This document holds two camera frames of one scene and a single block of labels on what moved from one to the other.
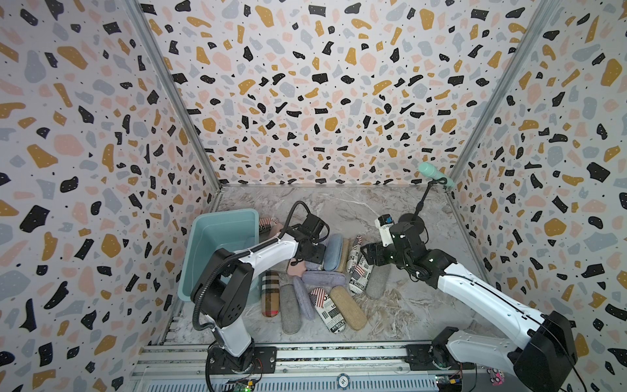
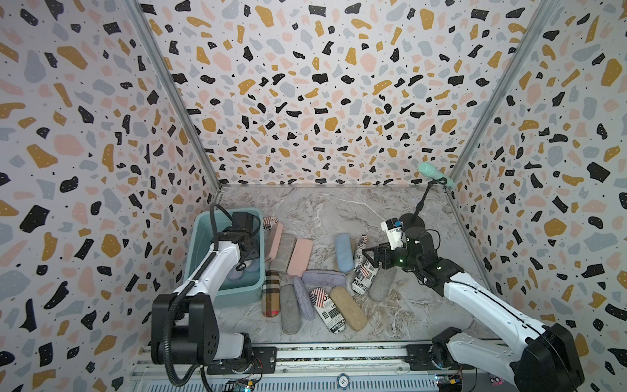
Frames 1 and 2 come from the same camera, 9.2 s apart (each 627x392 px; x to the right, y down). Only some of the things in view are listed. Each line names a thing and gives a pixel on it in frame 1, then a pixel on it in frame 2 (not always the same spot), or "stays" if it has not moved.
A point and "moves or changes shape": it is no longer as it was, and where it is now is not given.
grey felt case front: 290,313 stays
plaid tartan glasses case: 270,293 stays
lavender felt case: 313,266 moves or changes shape
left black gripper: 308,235 to 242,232
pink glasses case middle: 298,269 stays
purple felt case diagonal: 304,299 stays
